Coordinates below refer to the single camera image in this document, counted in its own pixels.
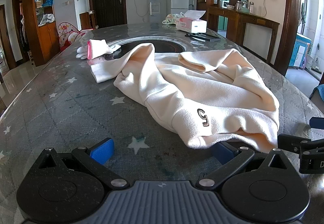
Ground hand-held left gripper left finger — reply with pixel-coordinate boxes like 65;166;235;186
38;137;130;188

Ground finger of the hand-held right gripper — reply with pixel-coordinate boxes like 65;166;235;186
309;117;324;129
278;134;324;154

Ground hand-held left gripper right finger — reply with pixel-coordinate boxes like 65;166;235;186
196;141;296;191

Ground cream sweatshirt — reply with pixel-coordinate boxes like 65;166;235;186
90;43;280;153

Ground light blue cabinet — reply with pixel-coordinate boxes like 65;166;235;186
289;33;312;68

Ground white glove with pink cuff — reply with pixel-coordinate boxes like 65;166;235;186
76;39;121;60

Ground dark wooden sideboard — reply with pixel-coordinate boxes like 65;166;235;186
207;6;280;63

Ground round black induction cooktop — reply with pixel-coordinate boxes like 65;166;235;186
109;39;186;54

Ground dotted red play tent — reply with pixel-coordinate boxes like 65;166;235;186
57;23;90;50

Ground low wooden shoe cabinet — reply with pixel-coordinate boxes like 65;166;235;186
79;11;96;30

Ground pink and white tissue box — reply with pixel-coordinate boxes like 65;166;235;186
175;10;207;34

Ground floral patterned cloth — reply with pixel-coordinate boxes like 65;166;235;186
162;12;185;25

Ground tall wooden shelf cabinet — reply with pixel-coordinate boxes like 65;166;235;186
21;0;61;67

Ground white water dispenser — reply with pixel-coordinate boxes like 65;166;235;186
148;0;161;22

